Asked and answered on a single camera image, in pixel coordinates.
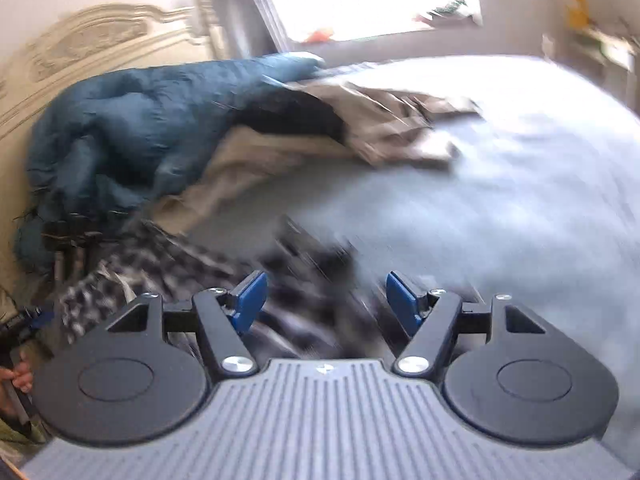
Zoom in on dark garment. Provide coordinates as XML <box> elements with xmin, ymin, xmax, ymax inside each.
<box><xmin>235</xmin><ymin>87</ymin><xmax>351</xmax><ymax>143</ymax></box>

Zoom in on dark shoes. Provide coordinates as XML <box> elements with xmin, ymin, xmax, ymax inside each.
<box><xmin>415</xmin><ymin>0</ymin><xmax>473</xmax><ymax>26</ymax></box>

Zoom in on blue duvet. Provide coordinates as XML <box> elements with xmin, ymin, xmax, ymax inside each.
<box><xmin>15</xmin><ymin>52</ymin><xmax>326</xmax><ymax>271</ymax></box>

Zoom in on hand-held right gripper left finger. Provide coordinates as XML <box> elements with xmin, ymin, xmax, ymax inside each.
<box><xmin>105</xmin><ymin>270</ymin><xmax>268</xmax><ymax>377</ymax></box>

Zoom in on dark plaid shirt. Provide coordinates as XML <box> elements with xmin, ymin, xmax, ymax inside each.
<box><xmin>57</xmin><ymin>215</ymin><xmax>481</xmax><ymax>361</ymax></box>

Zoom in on beige cloth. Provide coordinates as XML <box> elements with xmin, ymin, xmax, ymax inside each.
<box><xmin>150</xmin><ymin>125</ymin><xmax>351</xmax><ymax>241</ymax></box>

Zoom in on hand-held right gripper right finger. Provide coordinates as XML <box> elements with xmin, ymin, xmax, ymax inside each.
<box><xmin>386</xmin><ymin>270</ymin><xmax>547</xmax><ymax>377</ymax></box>

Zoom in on cream carved headboard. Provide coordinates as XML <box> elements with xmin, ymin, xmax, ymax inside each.
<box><xmin>0</xmin><ymin>0</ymin><xmax>226</xmax><ymax>141</ymax></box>

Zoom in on grey fleece bed blanket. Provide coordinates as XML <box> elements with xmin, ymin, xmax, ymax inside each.
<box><xmin>165</xmin><ymin>55</ymin><xmax>640</xmax><ymax>461</ymax></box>

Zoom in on yellow box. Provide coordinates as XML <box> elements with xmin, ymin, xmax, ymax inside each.
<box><xmin>565</xmin><ymin>0</ymin><xmax>591</xmax><ymax>28</ymax></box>

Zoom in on person's left hand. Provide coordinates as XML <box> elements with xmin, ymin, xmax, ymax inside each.
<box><xmin>0</xmin><ymin>362</ymin><xmax>34</xmax><ymax>417</ymax></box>

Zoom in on white desk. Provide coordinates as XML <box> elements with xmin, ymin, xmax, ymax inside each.
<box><xmin>542</xmin><ymin>22</ymin><xmax>640</xmax><ymax>106</ymax></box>

